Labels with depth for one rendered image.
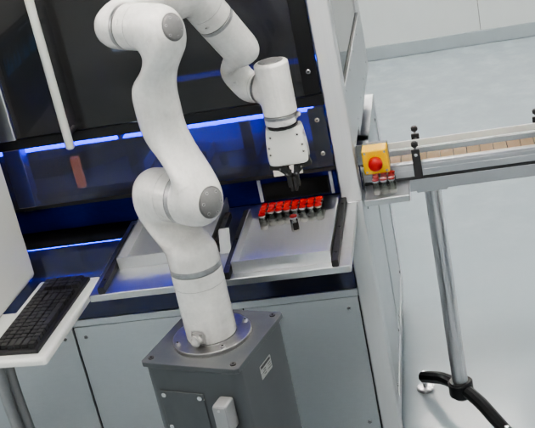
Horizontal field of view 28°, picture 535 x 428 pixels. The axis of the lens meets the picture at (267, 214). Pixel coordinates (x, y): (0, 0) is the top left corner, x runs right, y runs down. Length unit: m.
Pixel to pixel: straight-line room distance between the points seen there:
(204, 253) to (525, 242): 2.50
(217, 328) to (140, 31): 0.71
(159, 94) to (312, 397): 1.42
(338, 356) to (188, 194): 1.16
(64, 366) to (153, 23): 1.58
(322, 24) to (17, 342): 1.16
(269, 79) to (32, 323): 0.94
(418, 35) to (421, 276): 3.41
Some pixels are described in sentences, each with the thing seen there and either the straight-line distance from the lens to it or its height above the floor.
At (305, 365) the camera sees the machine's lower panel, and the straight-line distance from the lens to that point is 3.33.
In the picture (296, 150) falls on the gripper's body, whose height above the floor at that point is 1.19.
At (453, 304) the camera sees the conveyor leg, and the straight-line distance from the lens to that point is 3.37.
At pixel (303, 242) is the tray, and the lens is 2.86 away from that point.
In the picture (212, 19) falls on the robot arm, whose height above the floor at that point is 1.58.
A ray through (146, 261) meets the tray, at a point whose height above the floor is 0.89.
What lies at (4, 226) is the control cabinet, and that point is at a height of 1.01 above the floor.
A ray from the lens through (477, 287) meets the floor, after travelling 4.36.
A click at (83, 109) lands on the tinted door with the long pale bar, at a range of 3.10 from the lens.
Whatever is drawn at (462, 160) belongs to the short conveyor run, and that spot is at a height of 0.92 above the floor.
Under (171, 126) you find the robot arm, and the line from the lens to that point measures 2.29.
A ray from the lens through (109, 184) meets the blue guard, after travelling 3.15.
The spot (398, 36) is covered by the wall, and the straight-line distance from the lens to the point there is 7.65.
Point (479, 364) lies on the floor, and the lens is 3.87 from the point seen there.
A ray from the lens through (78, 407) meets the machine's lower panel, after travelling 3.57.
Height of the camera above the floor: 2.07
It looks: 23 degrees down
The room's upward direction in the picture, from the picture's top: 12 degrees counter-clockwise
